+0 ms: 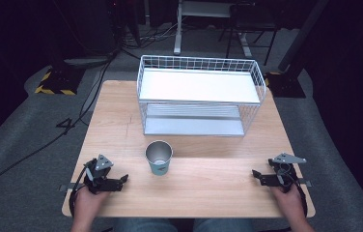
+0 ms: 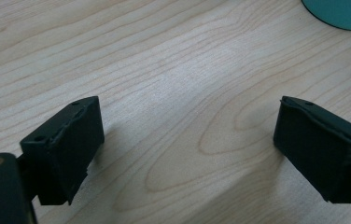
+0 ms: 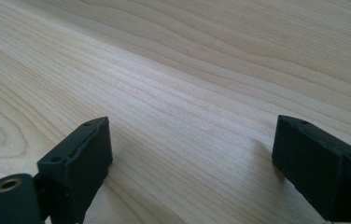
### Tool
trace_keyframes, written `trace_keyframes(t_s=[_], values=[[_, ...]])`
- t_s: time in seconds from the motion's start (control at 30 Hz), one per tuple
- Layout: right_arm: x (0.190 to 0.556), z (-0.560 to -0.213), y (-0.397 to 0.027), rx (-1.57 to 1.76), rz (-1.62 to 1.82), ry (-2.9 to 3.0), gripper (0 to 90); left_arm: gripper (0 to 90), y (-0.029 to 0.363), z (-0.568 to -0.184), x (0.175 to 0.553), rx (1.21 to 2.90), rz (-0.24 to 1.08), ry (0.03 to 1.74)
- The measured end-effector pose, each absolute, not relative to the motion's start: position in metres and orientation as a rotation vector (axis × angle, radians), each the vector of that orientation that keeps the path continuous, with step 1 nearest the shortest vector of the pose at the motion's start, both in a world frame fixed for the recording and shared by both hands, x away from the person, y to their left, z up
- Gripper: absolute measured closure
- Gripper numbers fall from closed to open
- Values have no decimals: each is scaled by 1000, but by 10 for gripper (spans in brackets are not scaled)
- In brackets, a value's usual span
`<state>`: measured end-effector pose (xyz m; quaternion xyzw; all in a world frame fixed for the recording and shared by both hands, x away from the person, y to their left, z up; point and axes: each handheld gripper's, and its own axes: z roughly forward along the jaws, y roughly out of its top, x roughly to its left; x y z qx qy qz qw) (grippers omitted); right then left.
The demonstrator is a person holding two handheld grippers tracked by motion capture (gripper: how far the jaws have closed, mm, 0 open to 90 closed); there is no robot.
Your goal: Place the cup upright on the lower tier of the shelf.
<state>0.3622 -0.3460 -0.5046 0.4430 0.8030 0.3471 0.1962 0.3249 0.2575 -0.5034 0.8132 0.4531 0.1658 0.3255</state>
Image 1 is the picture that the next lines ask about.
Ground hand-held gripper cable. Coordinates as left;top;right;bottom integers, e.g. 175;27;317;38
68;159;96;218
279;163;310;218

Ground teal metal cup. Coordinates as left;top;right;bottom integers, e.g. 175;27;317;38
144;139;174;177

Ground black chair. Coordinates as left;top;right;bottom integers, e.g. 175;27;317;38
217;2;281;67

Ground person's legs in jeans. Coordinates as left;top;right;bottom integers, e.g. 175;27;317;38
113;217;255;232

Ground bundle of floor cables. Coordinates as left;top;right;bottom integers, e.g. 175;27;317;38
118;15;183;61

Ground person's right hand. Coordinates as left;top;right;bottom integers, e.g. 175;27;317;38
270;184;307;224

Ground white wire shelf rack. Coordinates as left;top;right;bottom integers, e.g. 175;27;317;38
136;54;267;138

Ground black floor cable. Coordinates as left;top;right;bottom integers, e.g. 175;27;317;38
0;52;117;198

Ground grey table bracket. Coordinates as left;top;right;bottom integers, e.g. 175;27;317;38
297;178;313;189
58;182;86;193

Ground dark slanted stand pole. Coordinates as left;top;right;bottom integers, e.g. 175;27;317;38
277;0;330;73

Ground white desk frame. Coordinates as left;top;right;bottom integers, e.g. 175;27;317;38
173;0;254;58

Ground yellow black striped stand base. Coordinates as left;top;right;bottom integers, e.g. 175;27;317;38
264;71;307;99
34;66;86;97

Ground left hand-held gripper cable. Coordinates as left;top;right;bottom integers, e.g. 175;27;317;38
68;159;96;218

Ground right hand-held gripper cable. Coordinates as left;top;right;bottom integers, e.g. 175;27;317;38
279;163;310;218

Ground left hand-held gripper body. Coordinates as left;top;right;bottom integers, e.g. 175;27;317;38
83;154;115;195

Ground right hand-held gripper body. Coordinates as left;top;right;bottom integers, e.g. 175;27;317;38
267;152;308;194

